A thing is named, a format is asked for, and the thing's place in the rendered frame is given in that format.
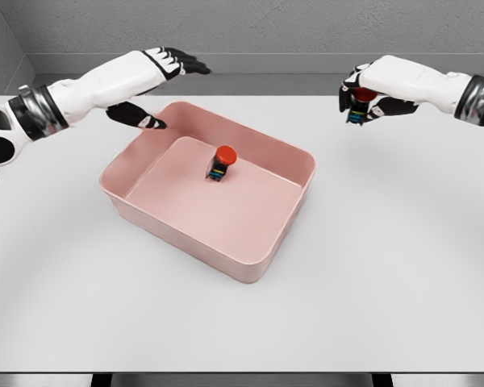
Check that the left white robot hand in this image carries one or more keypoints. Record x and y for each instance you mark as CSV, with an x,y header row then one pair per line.
x,y
139,74

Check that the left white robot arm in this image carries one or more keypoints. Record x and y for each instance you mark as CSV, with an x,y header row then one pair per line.
x,y
44,106

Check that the red-button industrial switch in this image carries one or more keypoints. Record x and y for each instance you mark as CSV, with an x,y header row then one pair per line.
x,y
360,105
222,163

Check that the pink rectangular plastic basket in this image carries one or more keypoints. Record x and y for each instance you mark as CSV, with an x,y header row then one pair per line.
x,y
209,193

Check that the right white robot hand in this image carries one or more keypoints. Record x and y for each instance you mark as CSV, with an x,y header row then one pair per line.
x,y
381,86

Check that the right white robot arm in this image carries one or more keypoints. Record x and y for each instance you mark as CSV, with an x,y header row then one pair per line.
x,y
464,94

